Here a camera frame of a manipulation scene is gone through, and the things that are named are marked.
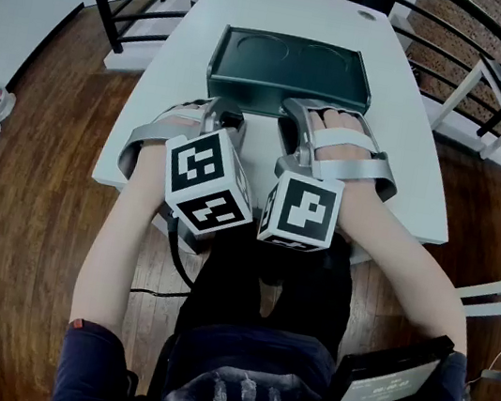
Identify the white metal rack frame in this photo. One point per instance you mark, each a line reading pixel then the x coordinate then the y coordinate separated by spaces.
pixel 463 94

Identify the dark green tray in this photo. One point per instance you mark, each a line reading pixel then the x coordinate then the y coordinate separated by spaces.
pixel 291 68

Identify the black metal railing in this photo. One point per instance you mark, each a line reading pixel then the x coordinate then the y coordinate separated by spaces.
pixel 107 4

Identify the person's black trousers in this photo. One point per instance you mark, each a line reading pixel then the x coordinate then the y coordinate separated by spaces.
pixel 226 286

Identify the person's right hand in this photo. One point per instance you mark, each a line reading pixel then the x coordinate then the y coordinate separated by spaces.
pixel 340 121

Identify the black chest-mounted screen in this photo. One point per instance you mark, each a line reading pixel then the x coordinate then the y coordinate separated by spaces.
pixel 386 384

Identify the person's dark blue shirt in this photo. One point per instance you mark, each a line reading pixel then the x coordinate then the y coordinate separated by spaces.
pixel 252 362

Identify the person's right forearm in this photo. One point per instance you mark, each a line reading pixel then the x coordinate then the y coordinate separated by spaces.
pixel 401 267

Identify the person's left forearm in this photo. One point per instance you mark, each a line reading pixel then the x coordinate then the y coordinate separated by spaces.
pixel 122 230

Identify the person's left hand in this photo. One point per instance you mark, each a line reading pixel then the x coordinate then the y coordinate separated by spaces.
pixel 181 128

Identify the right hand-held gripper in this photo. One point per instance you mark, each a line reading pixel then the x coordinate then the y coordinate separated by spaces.
pixel 307 214

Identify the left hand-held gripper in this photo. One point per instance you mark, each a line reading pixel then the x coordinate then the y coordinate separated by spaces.
pixel 209 173

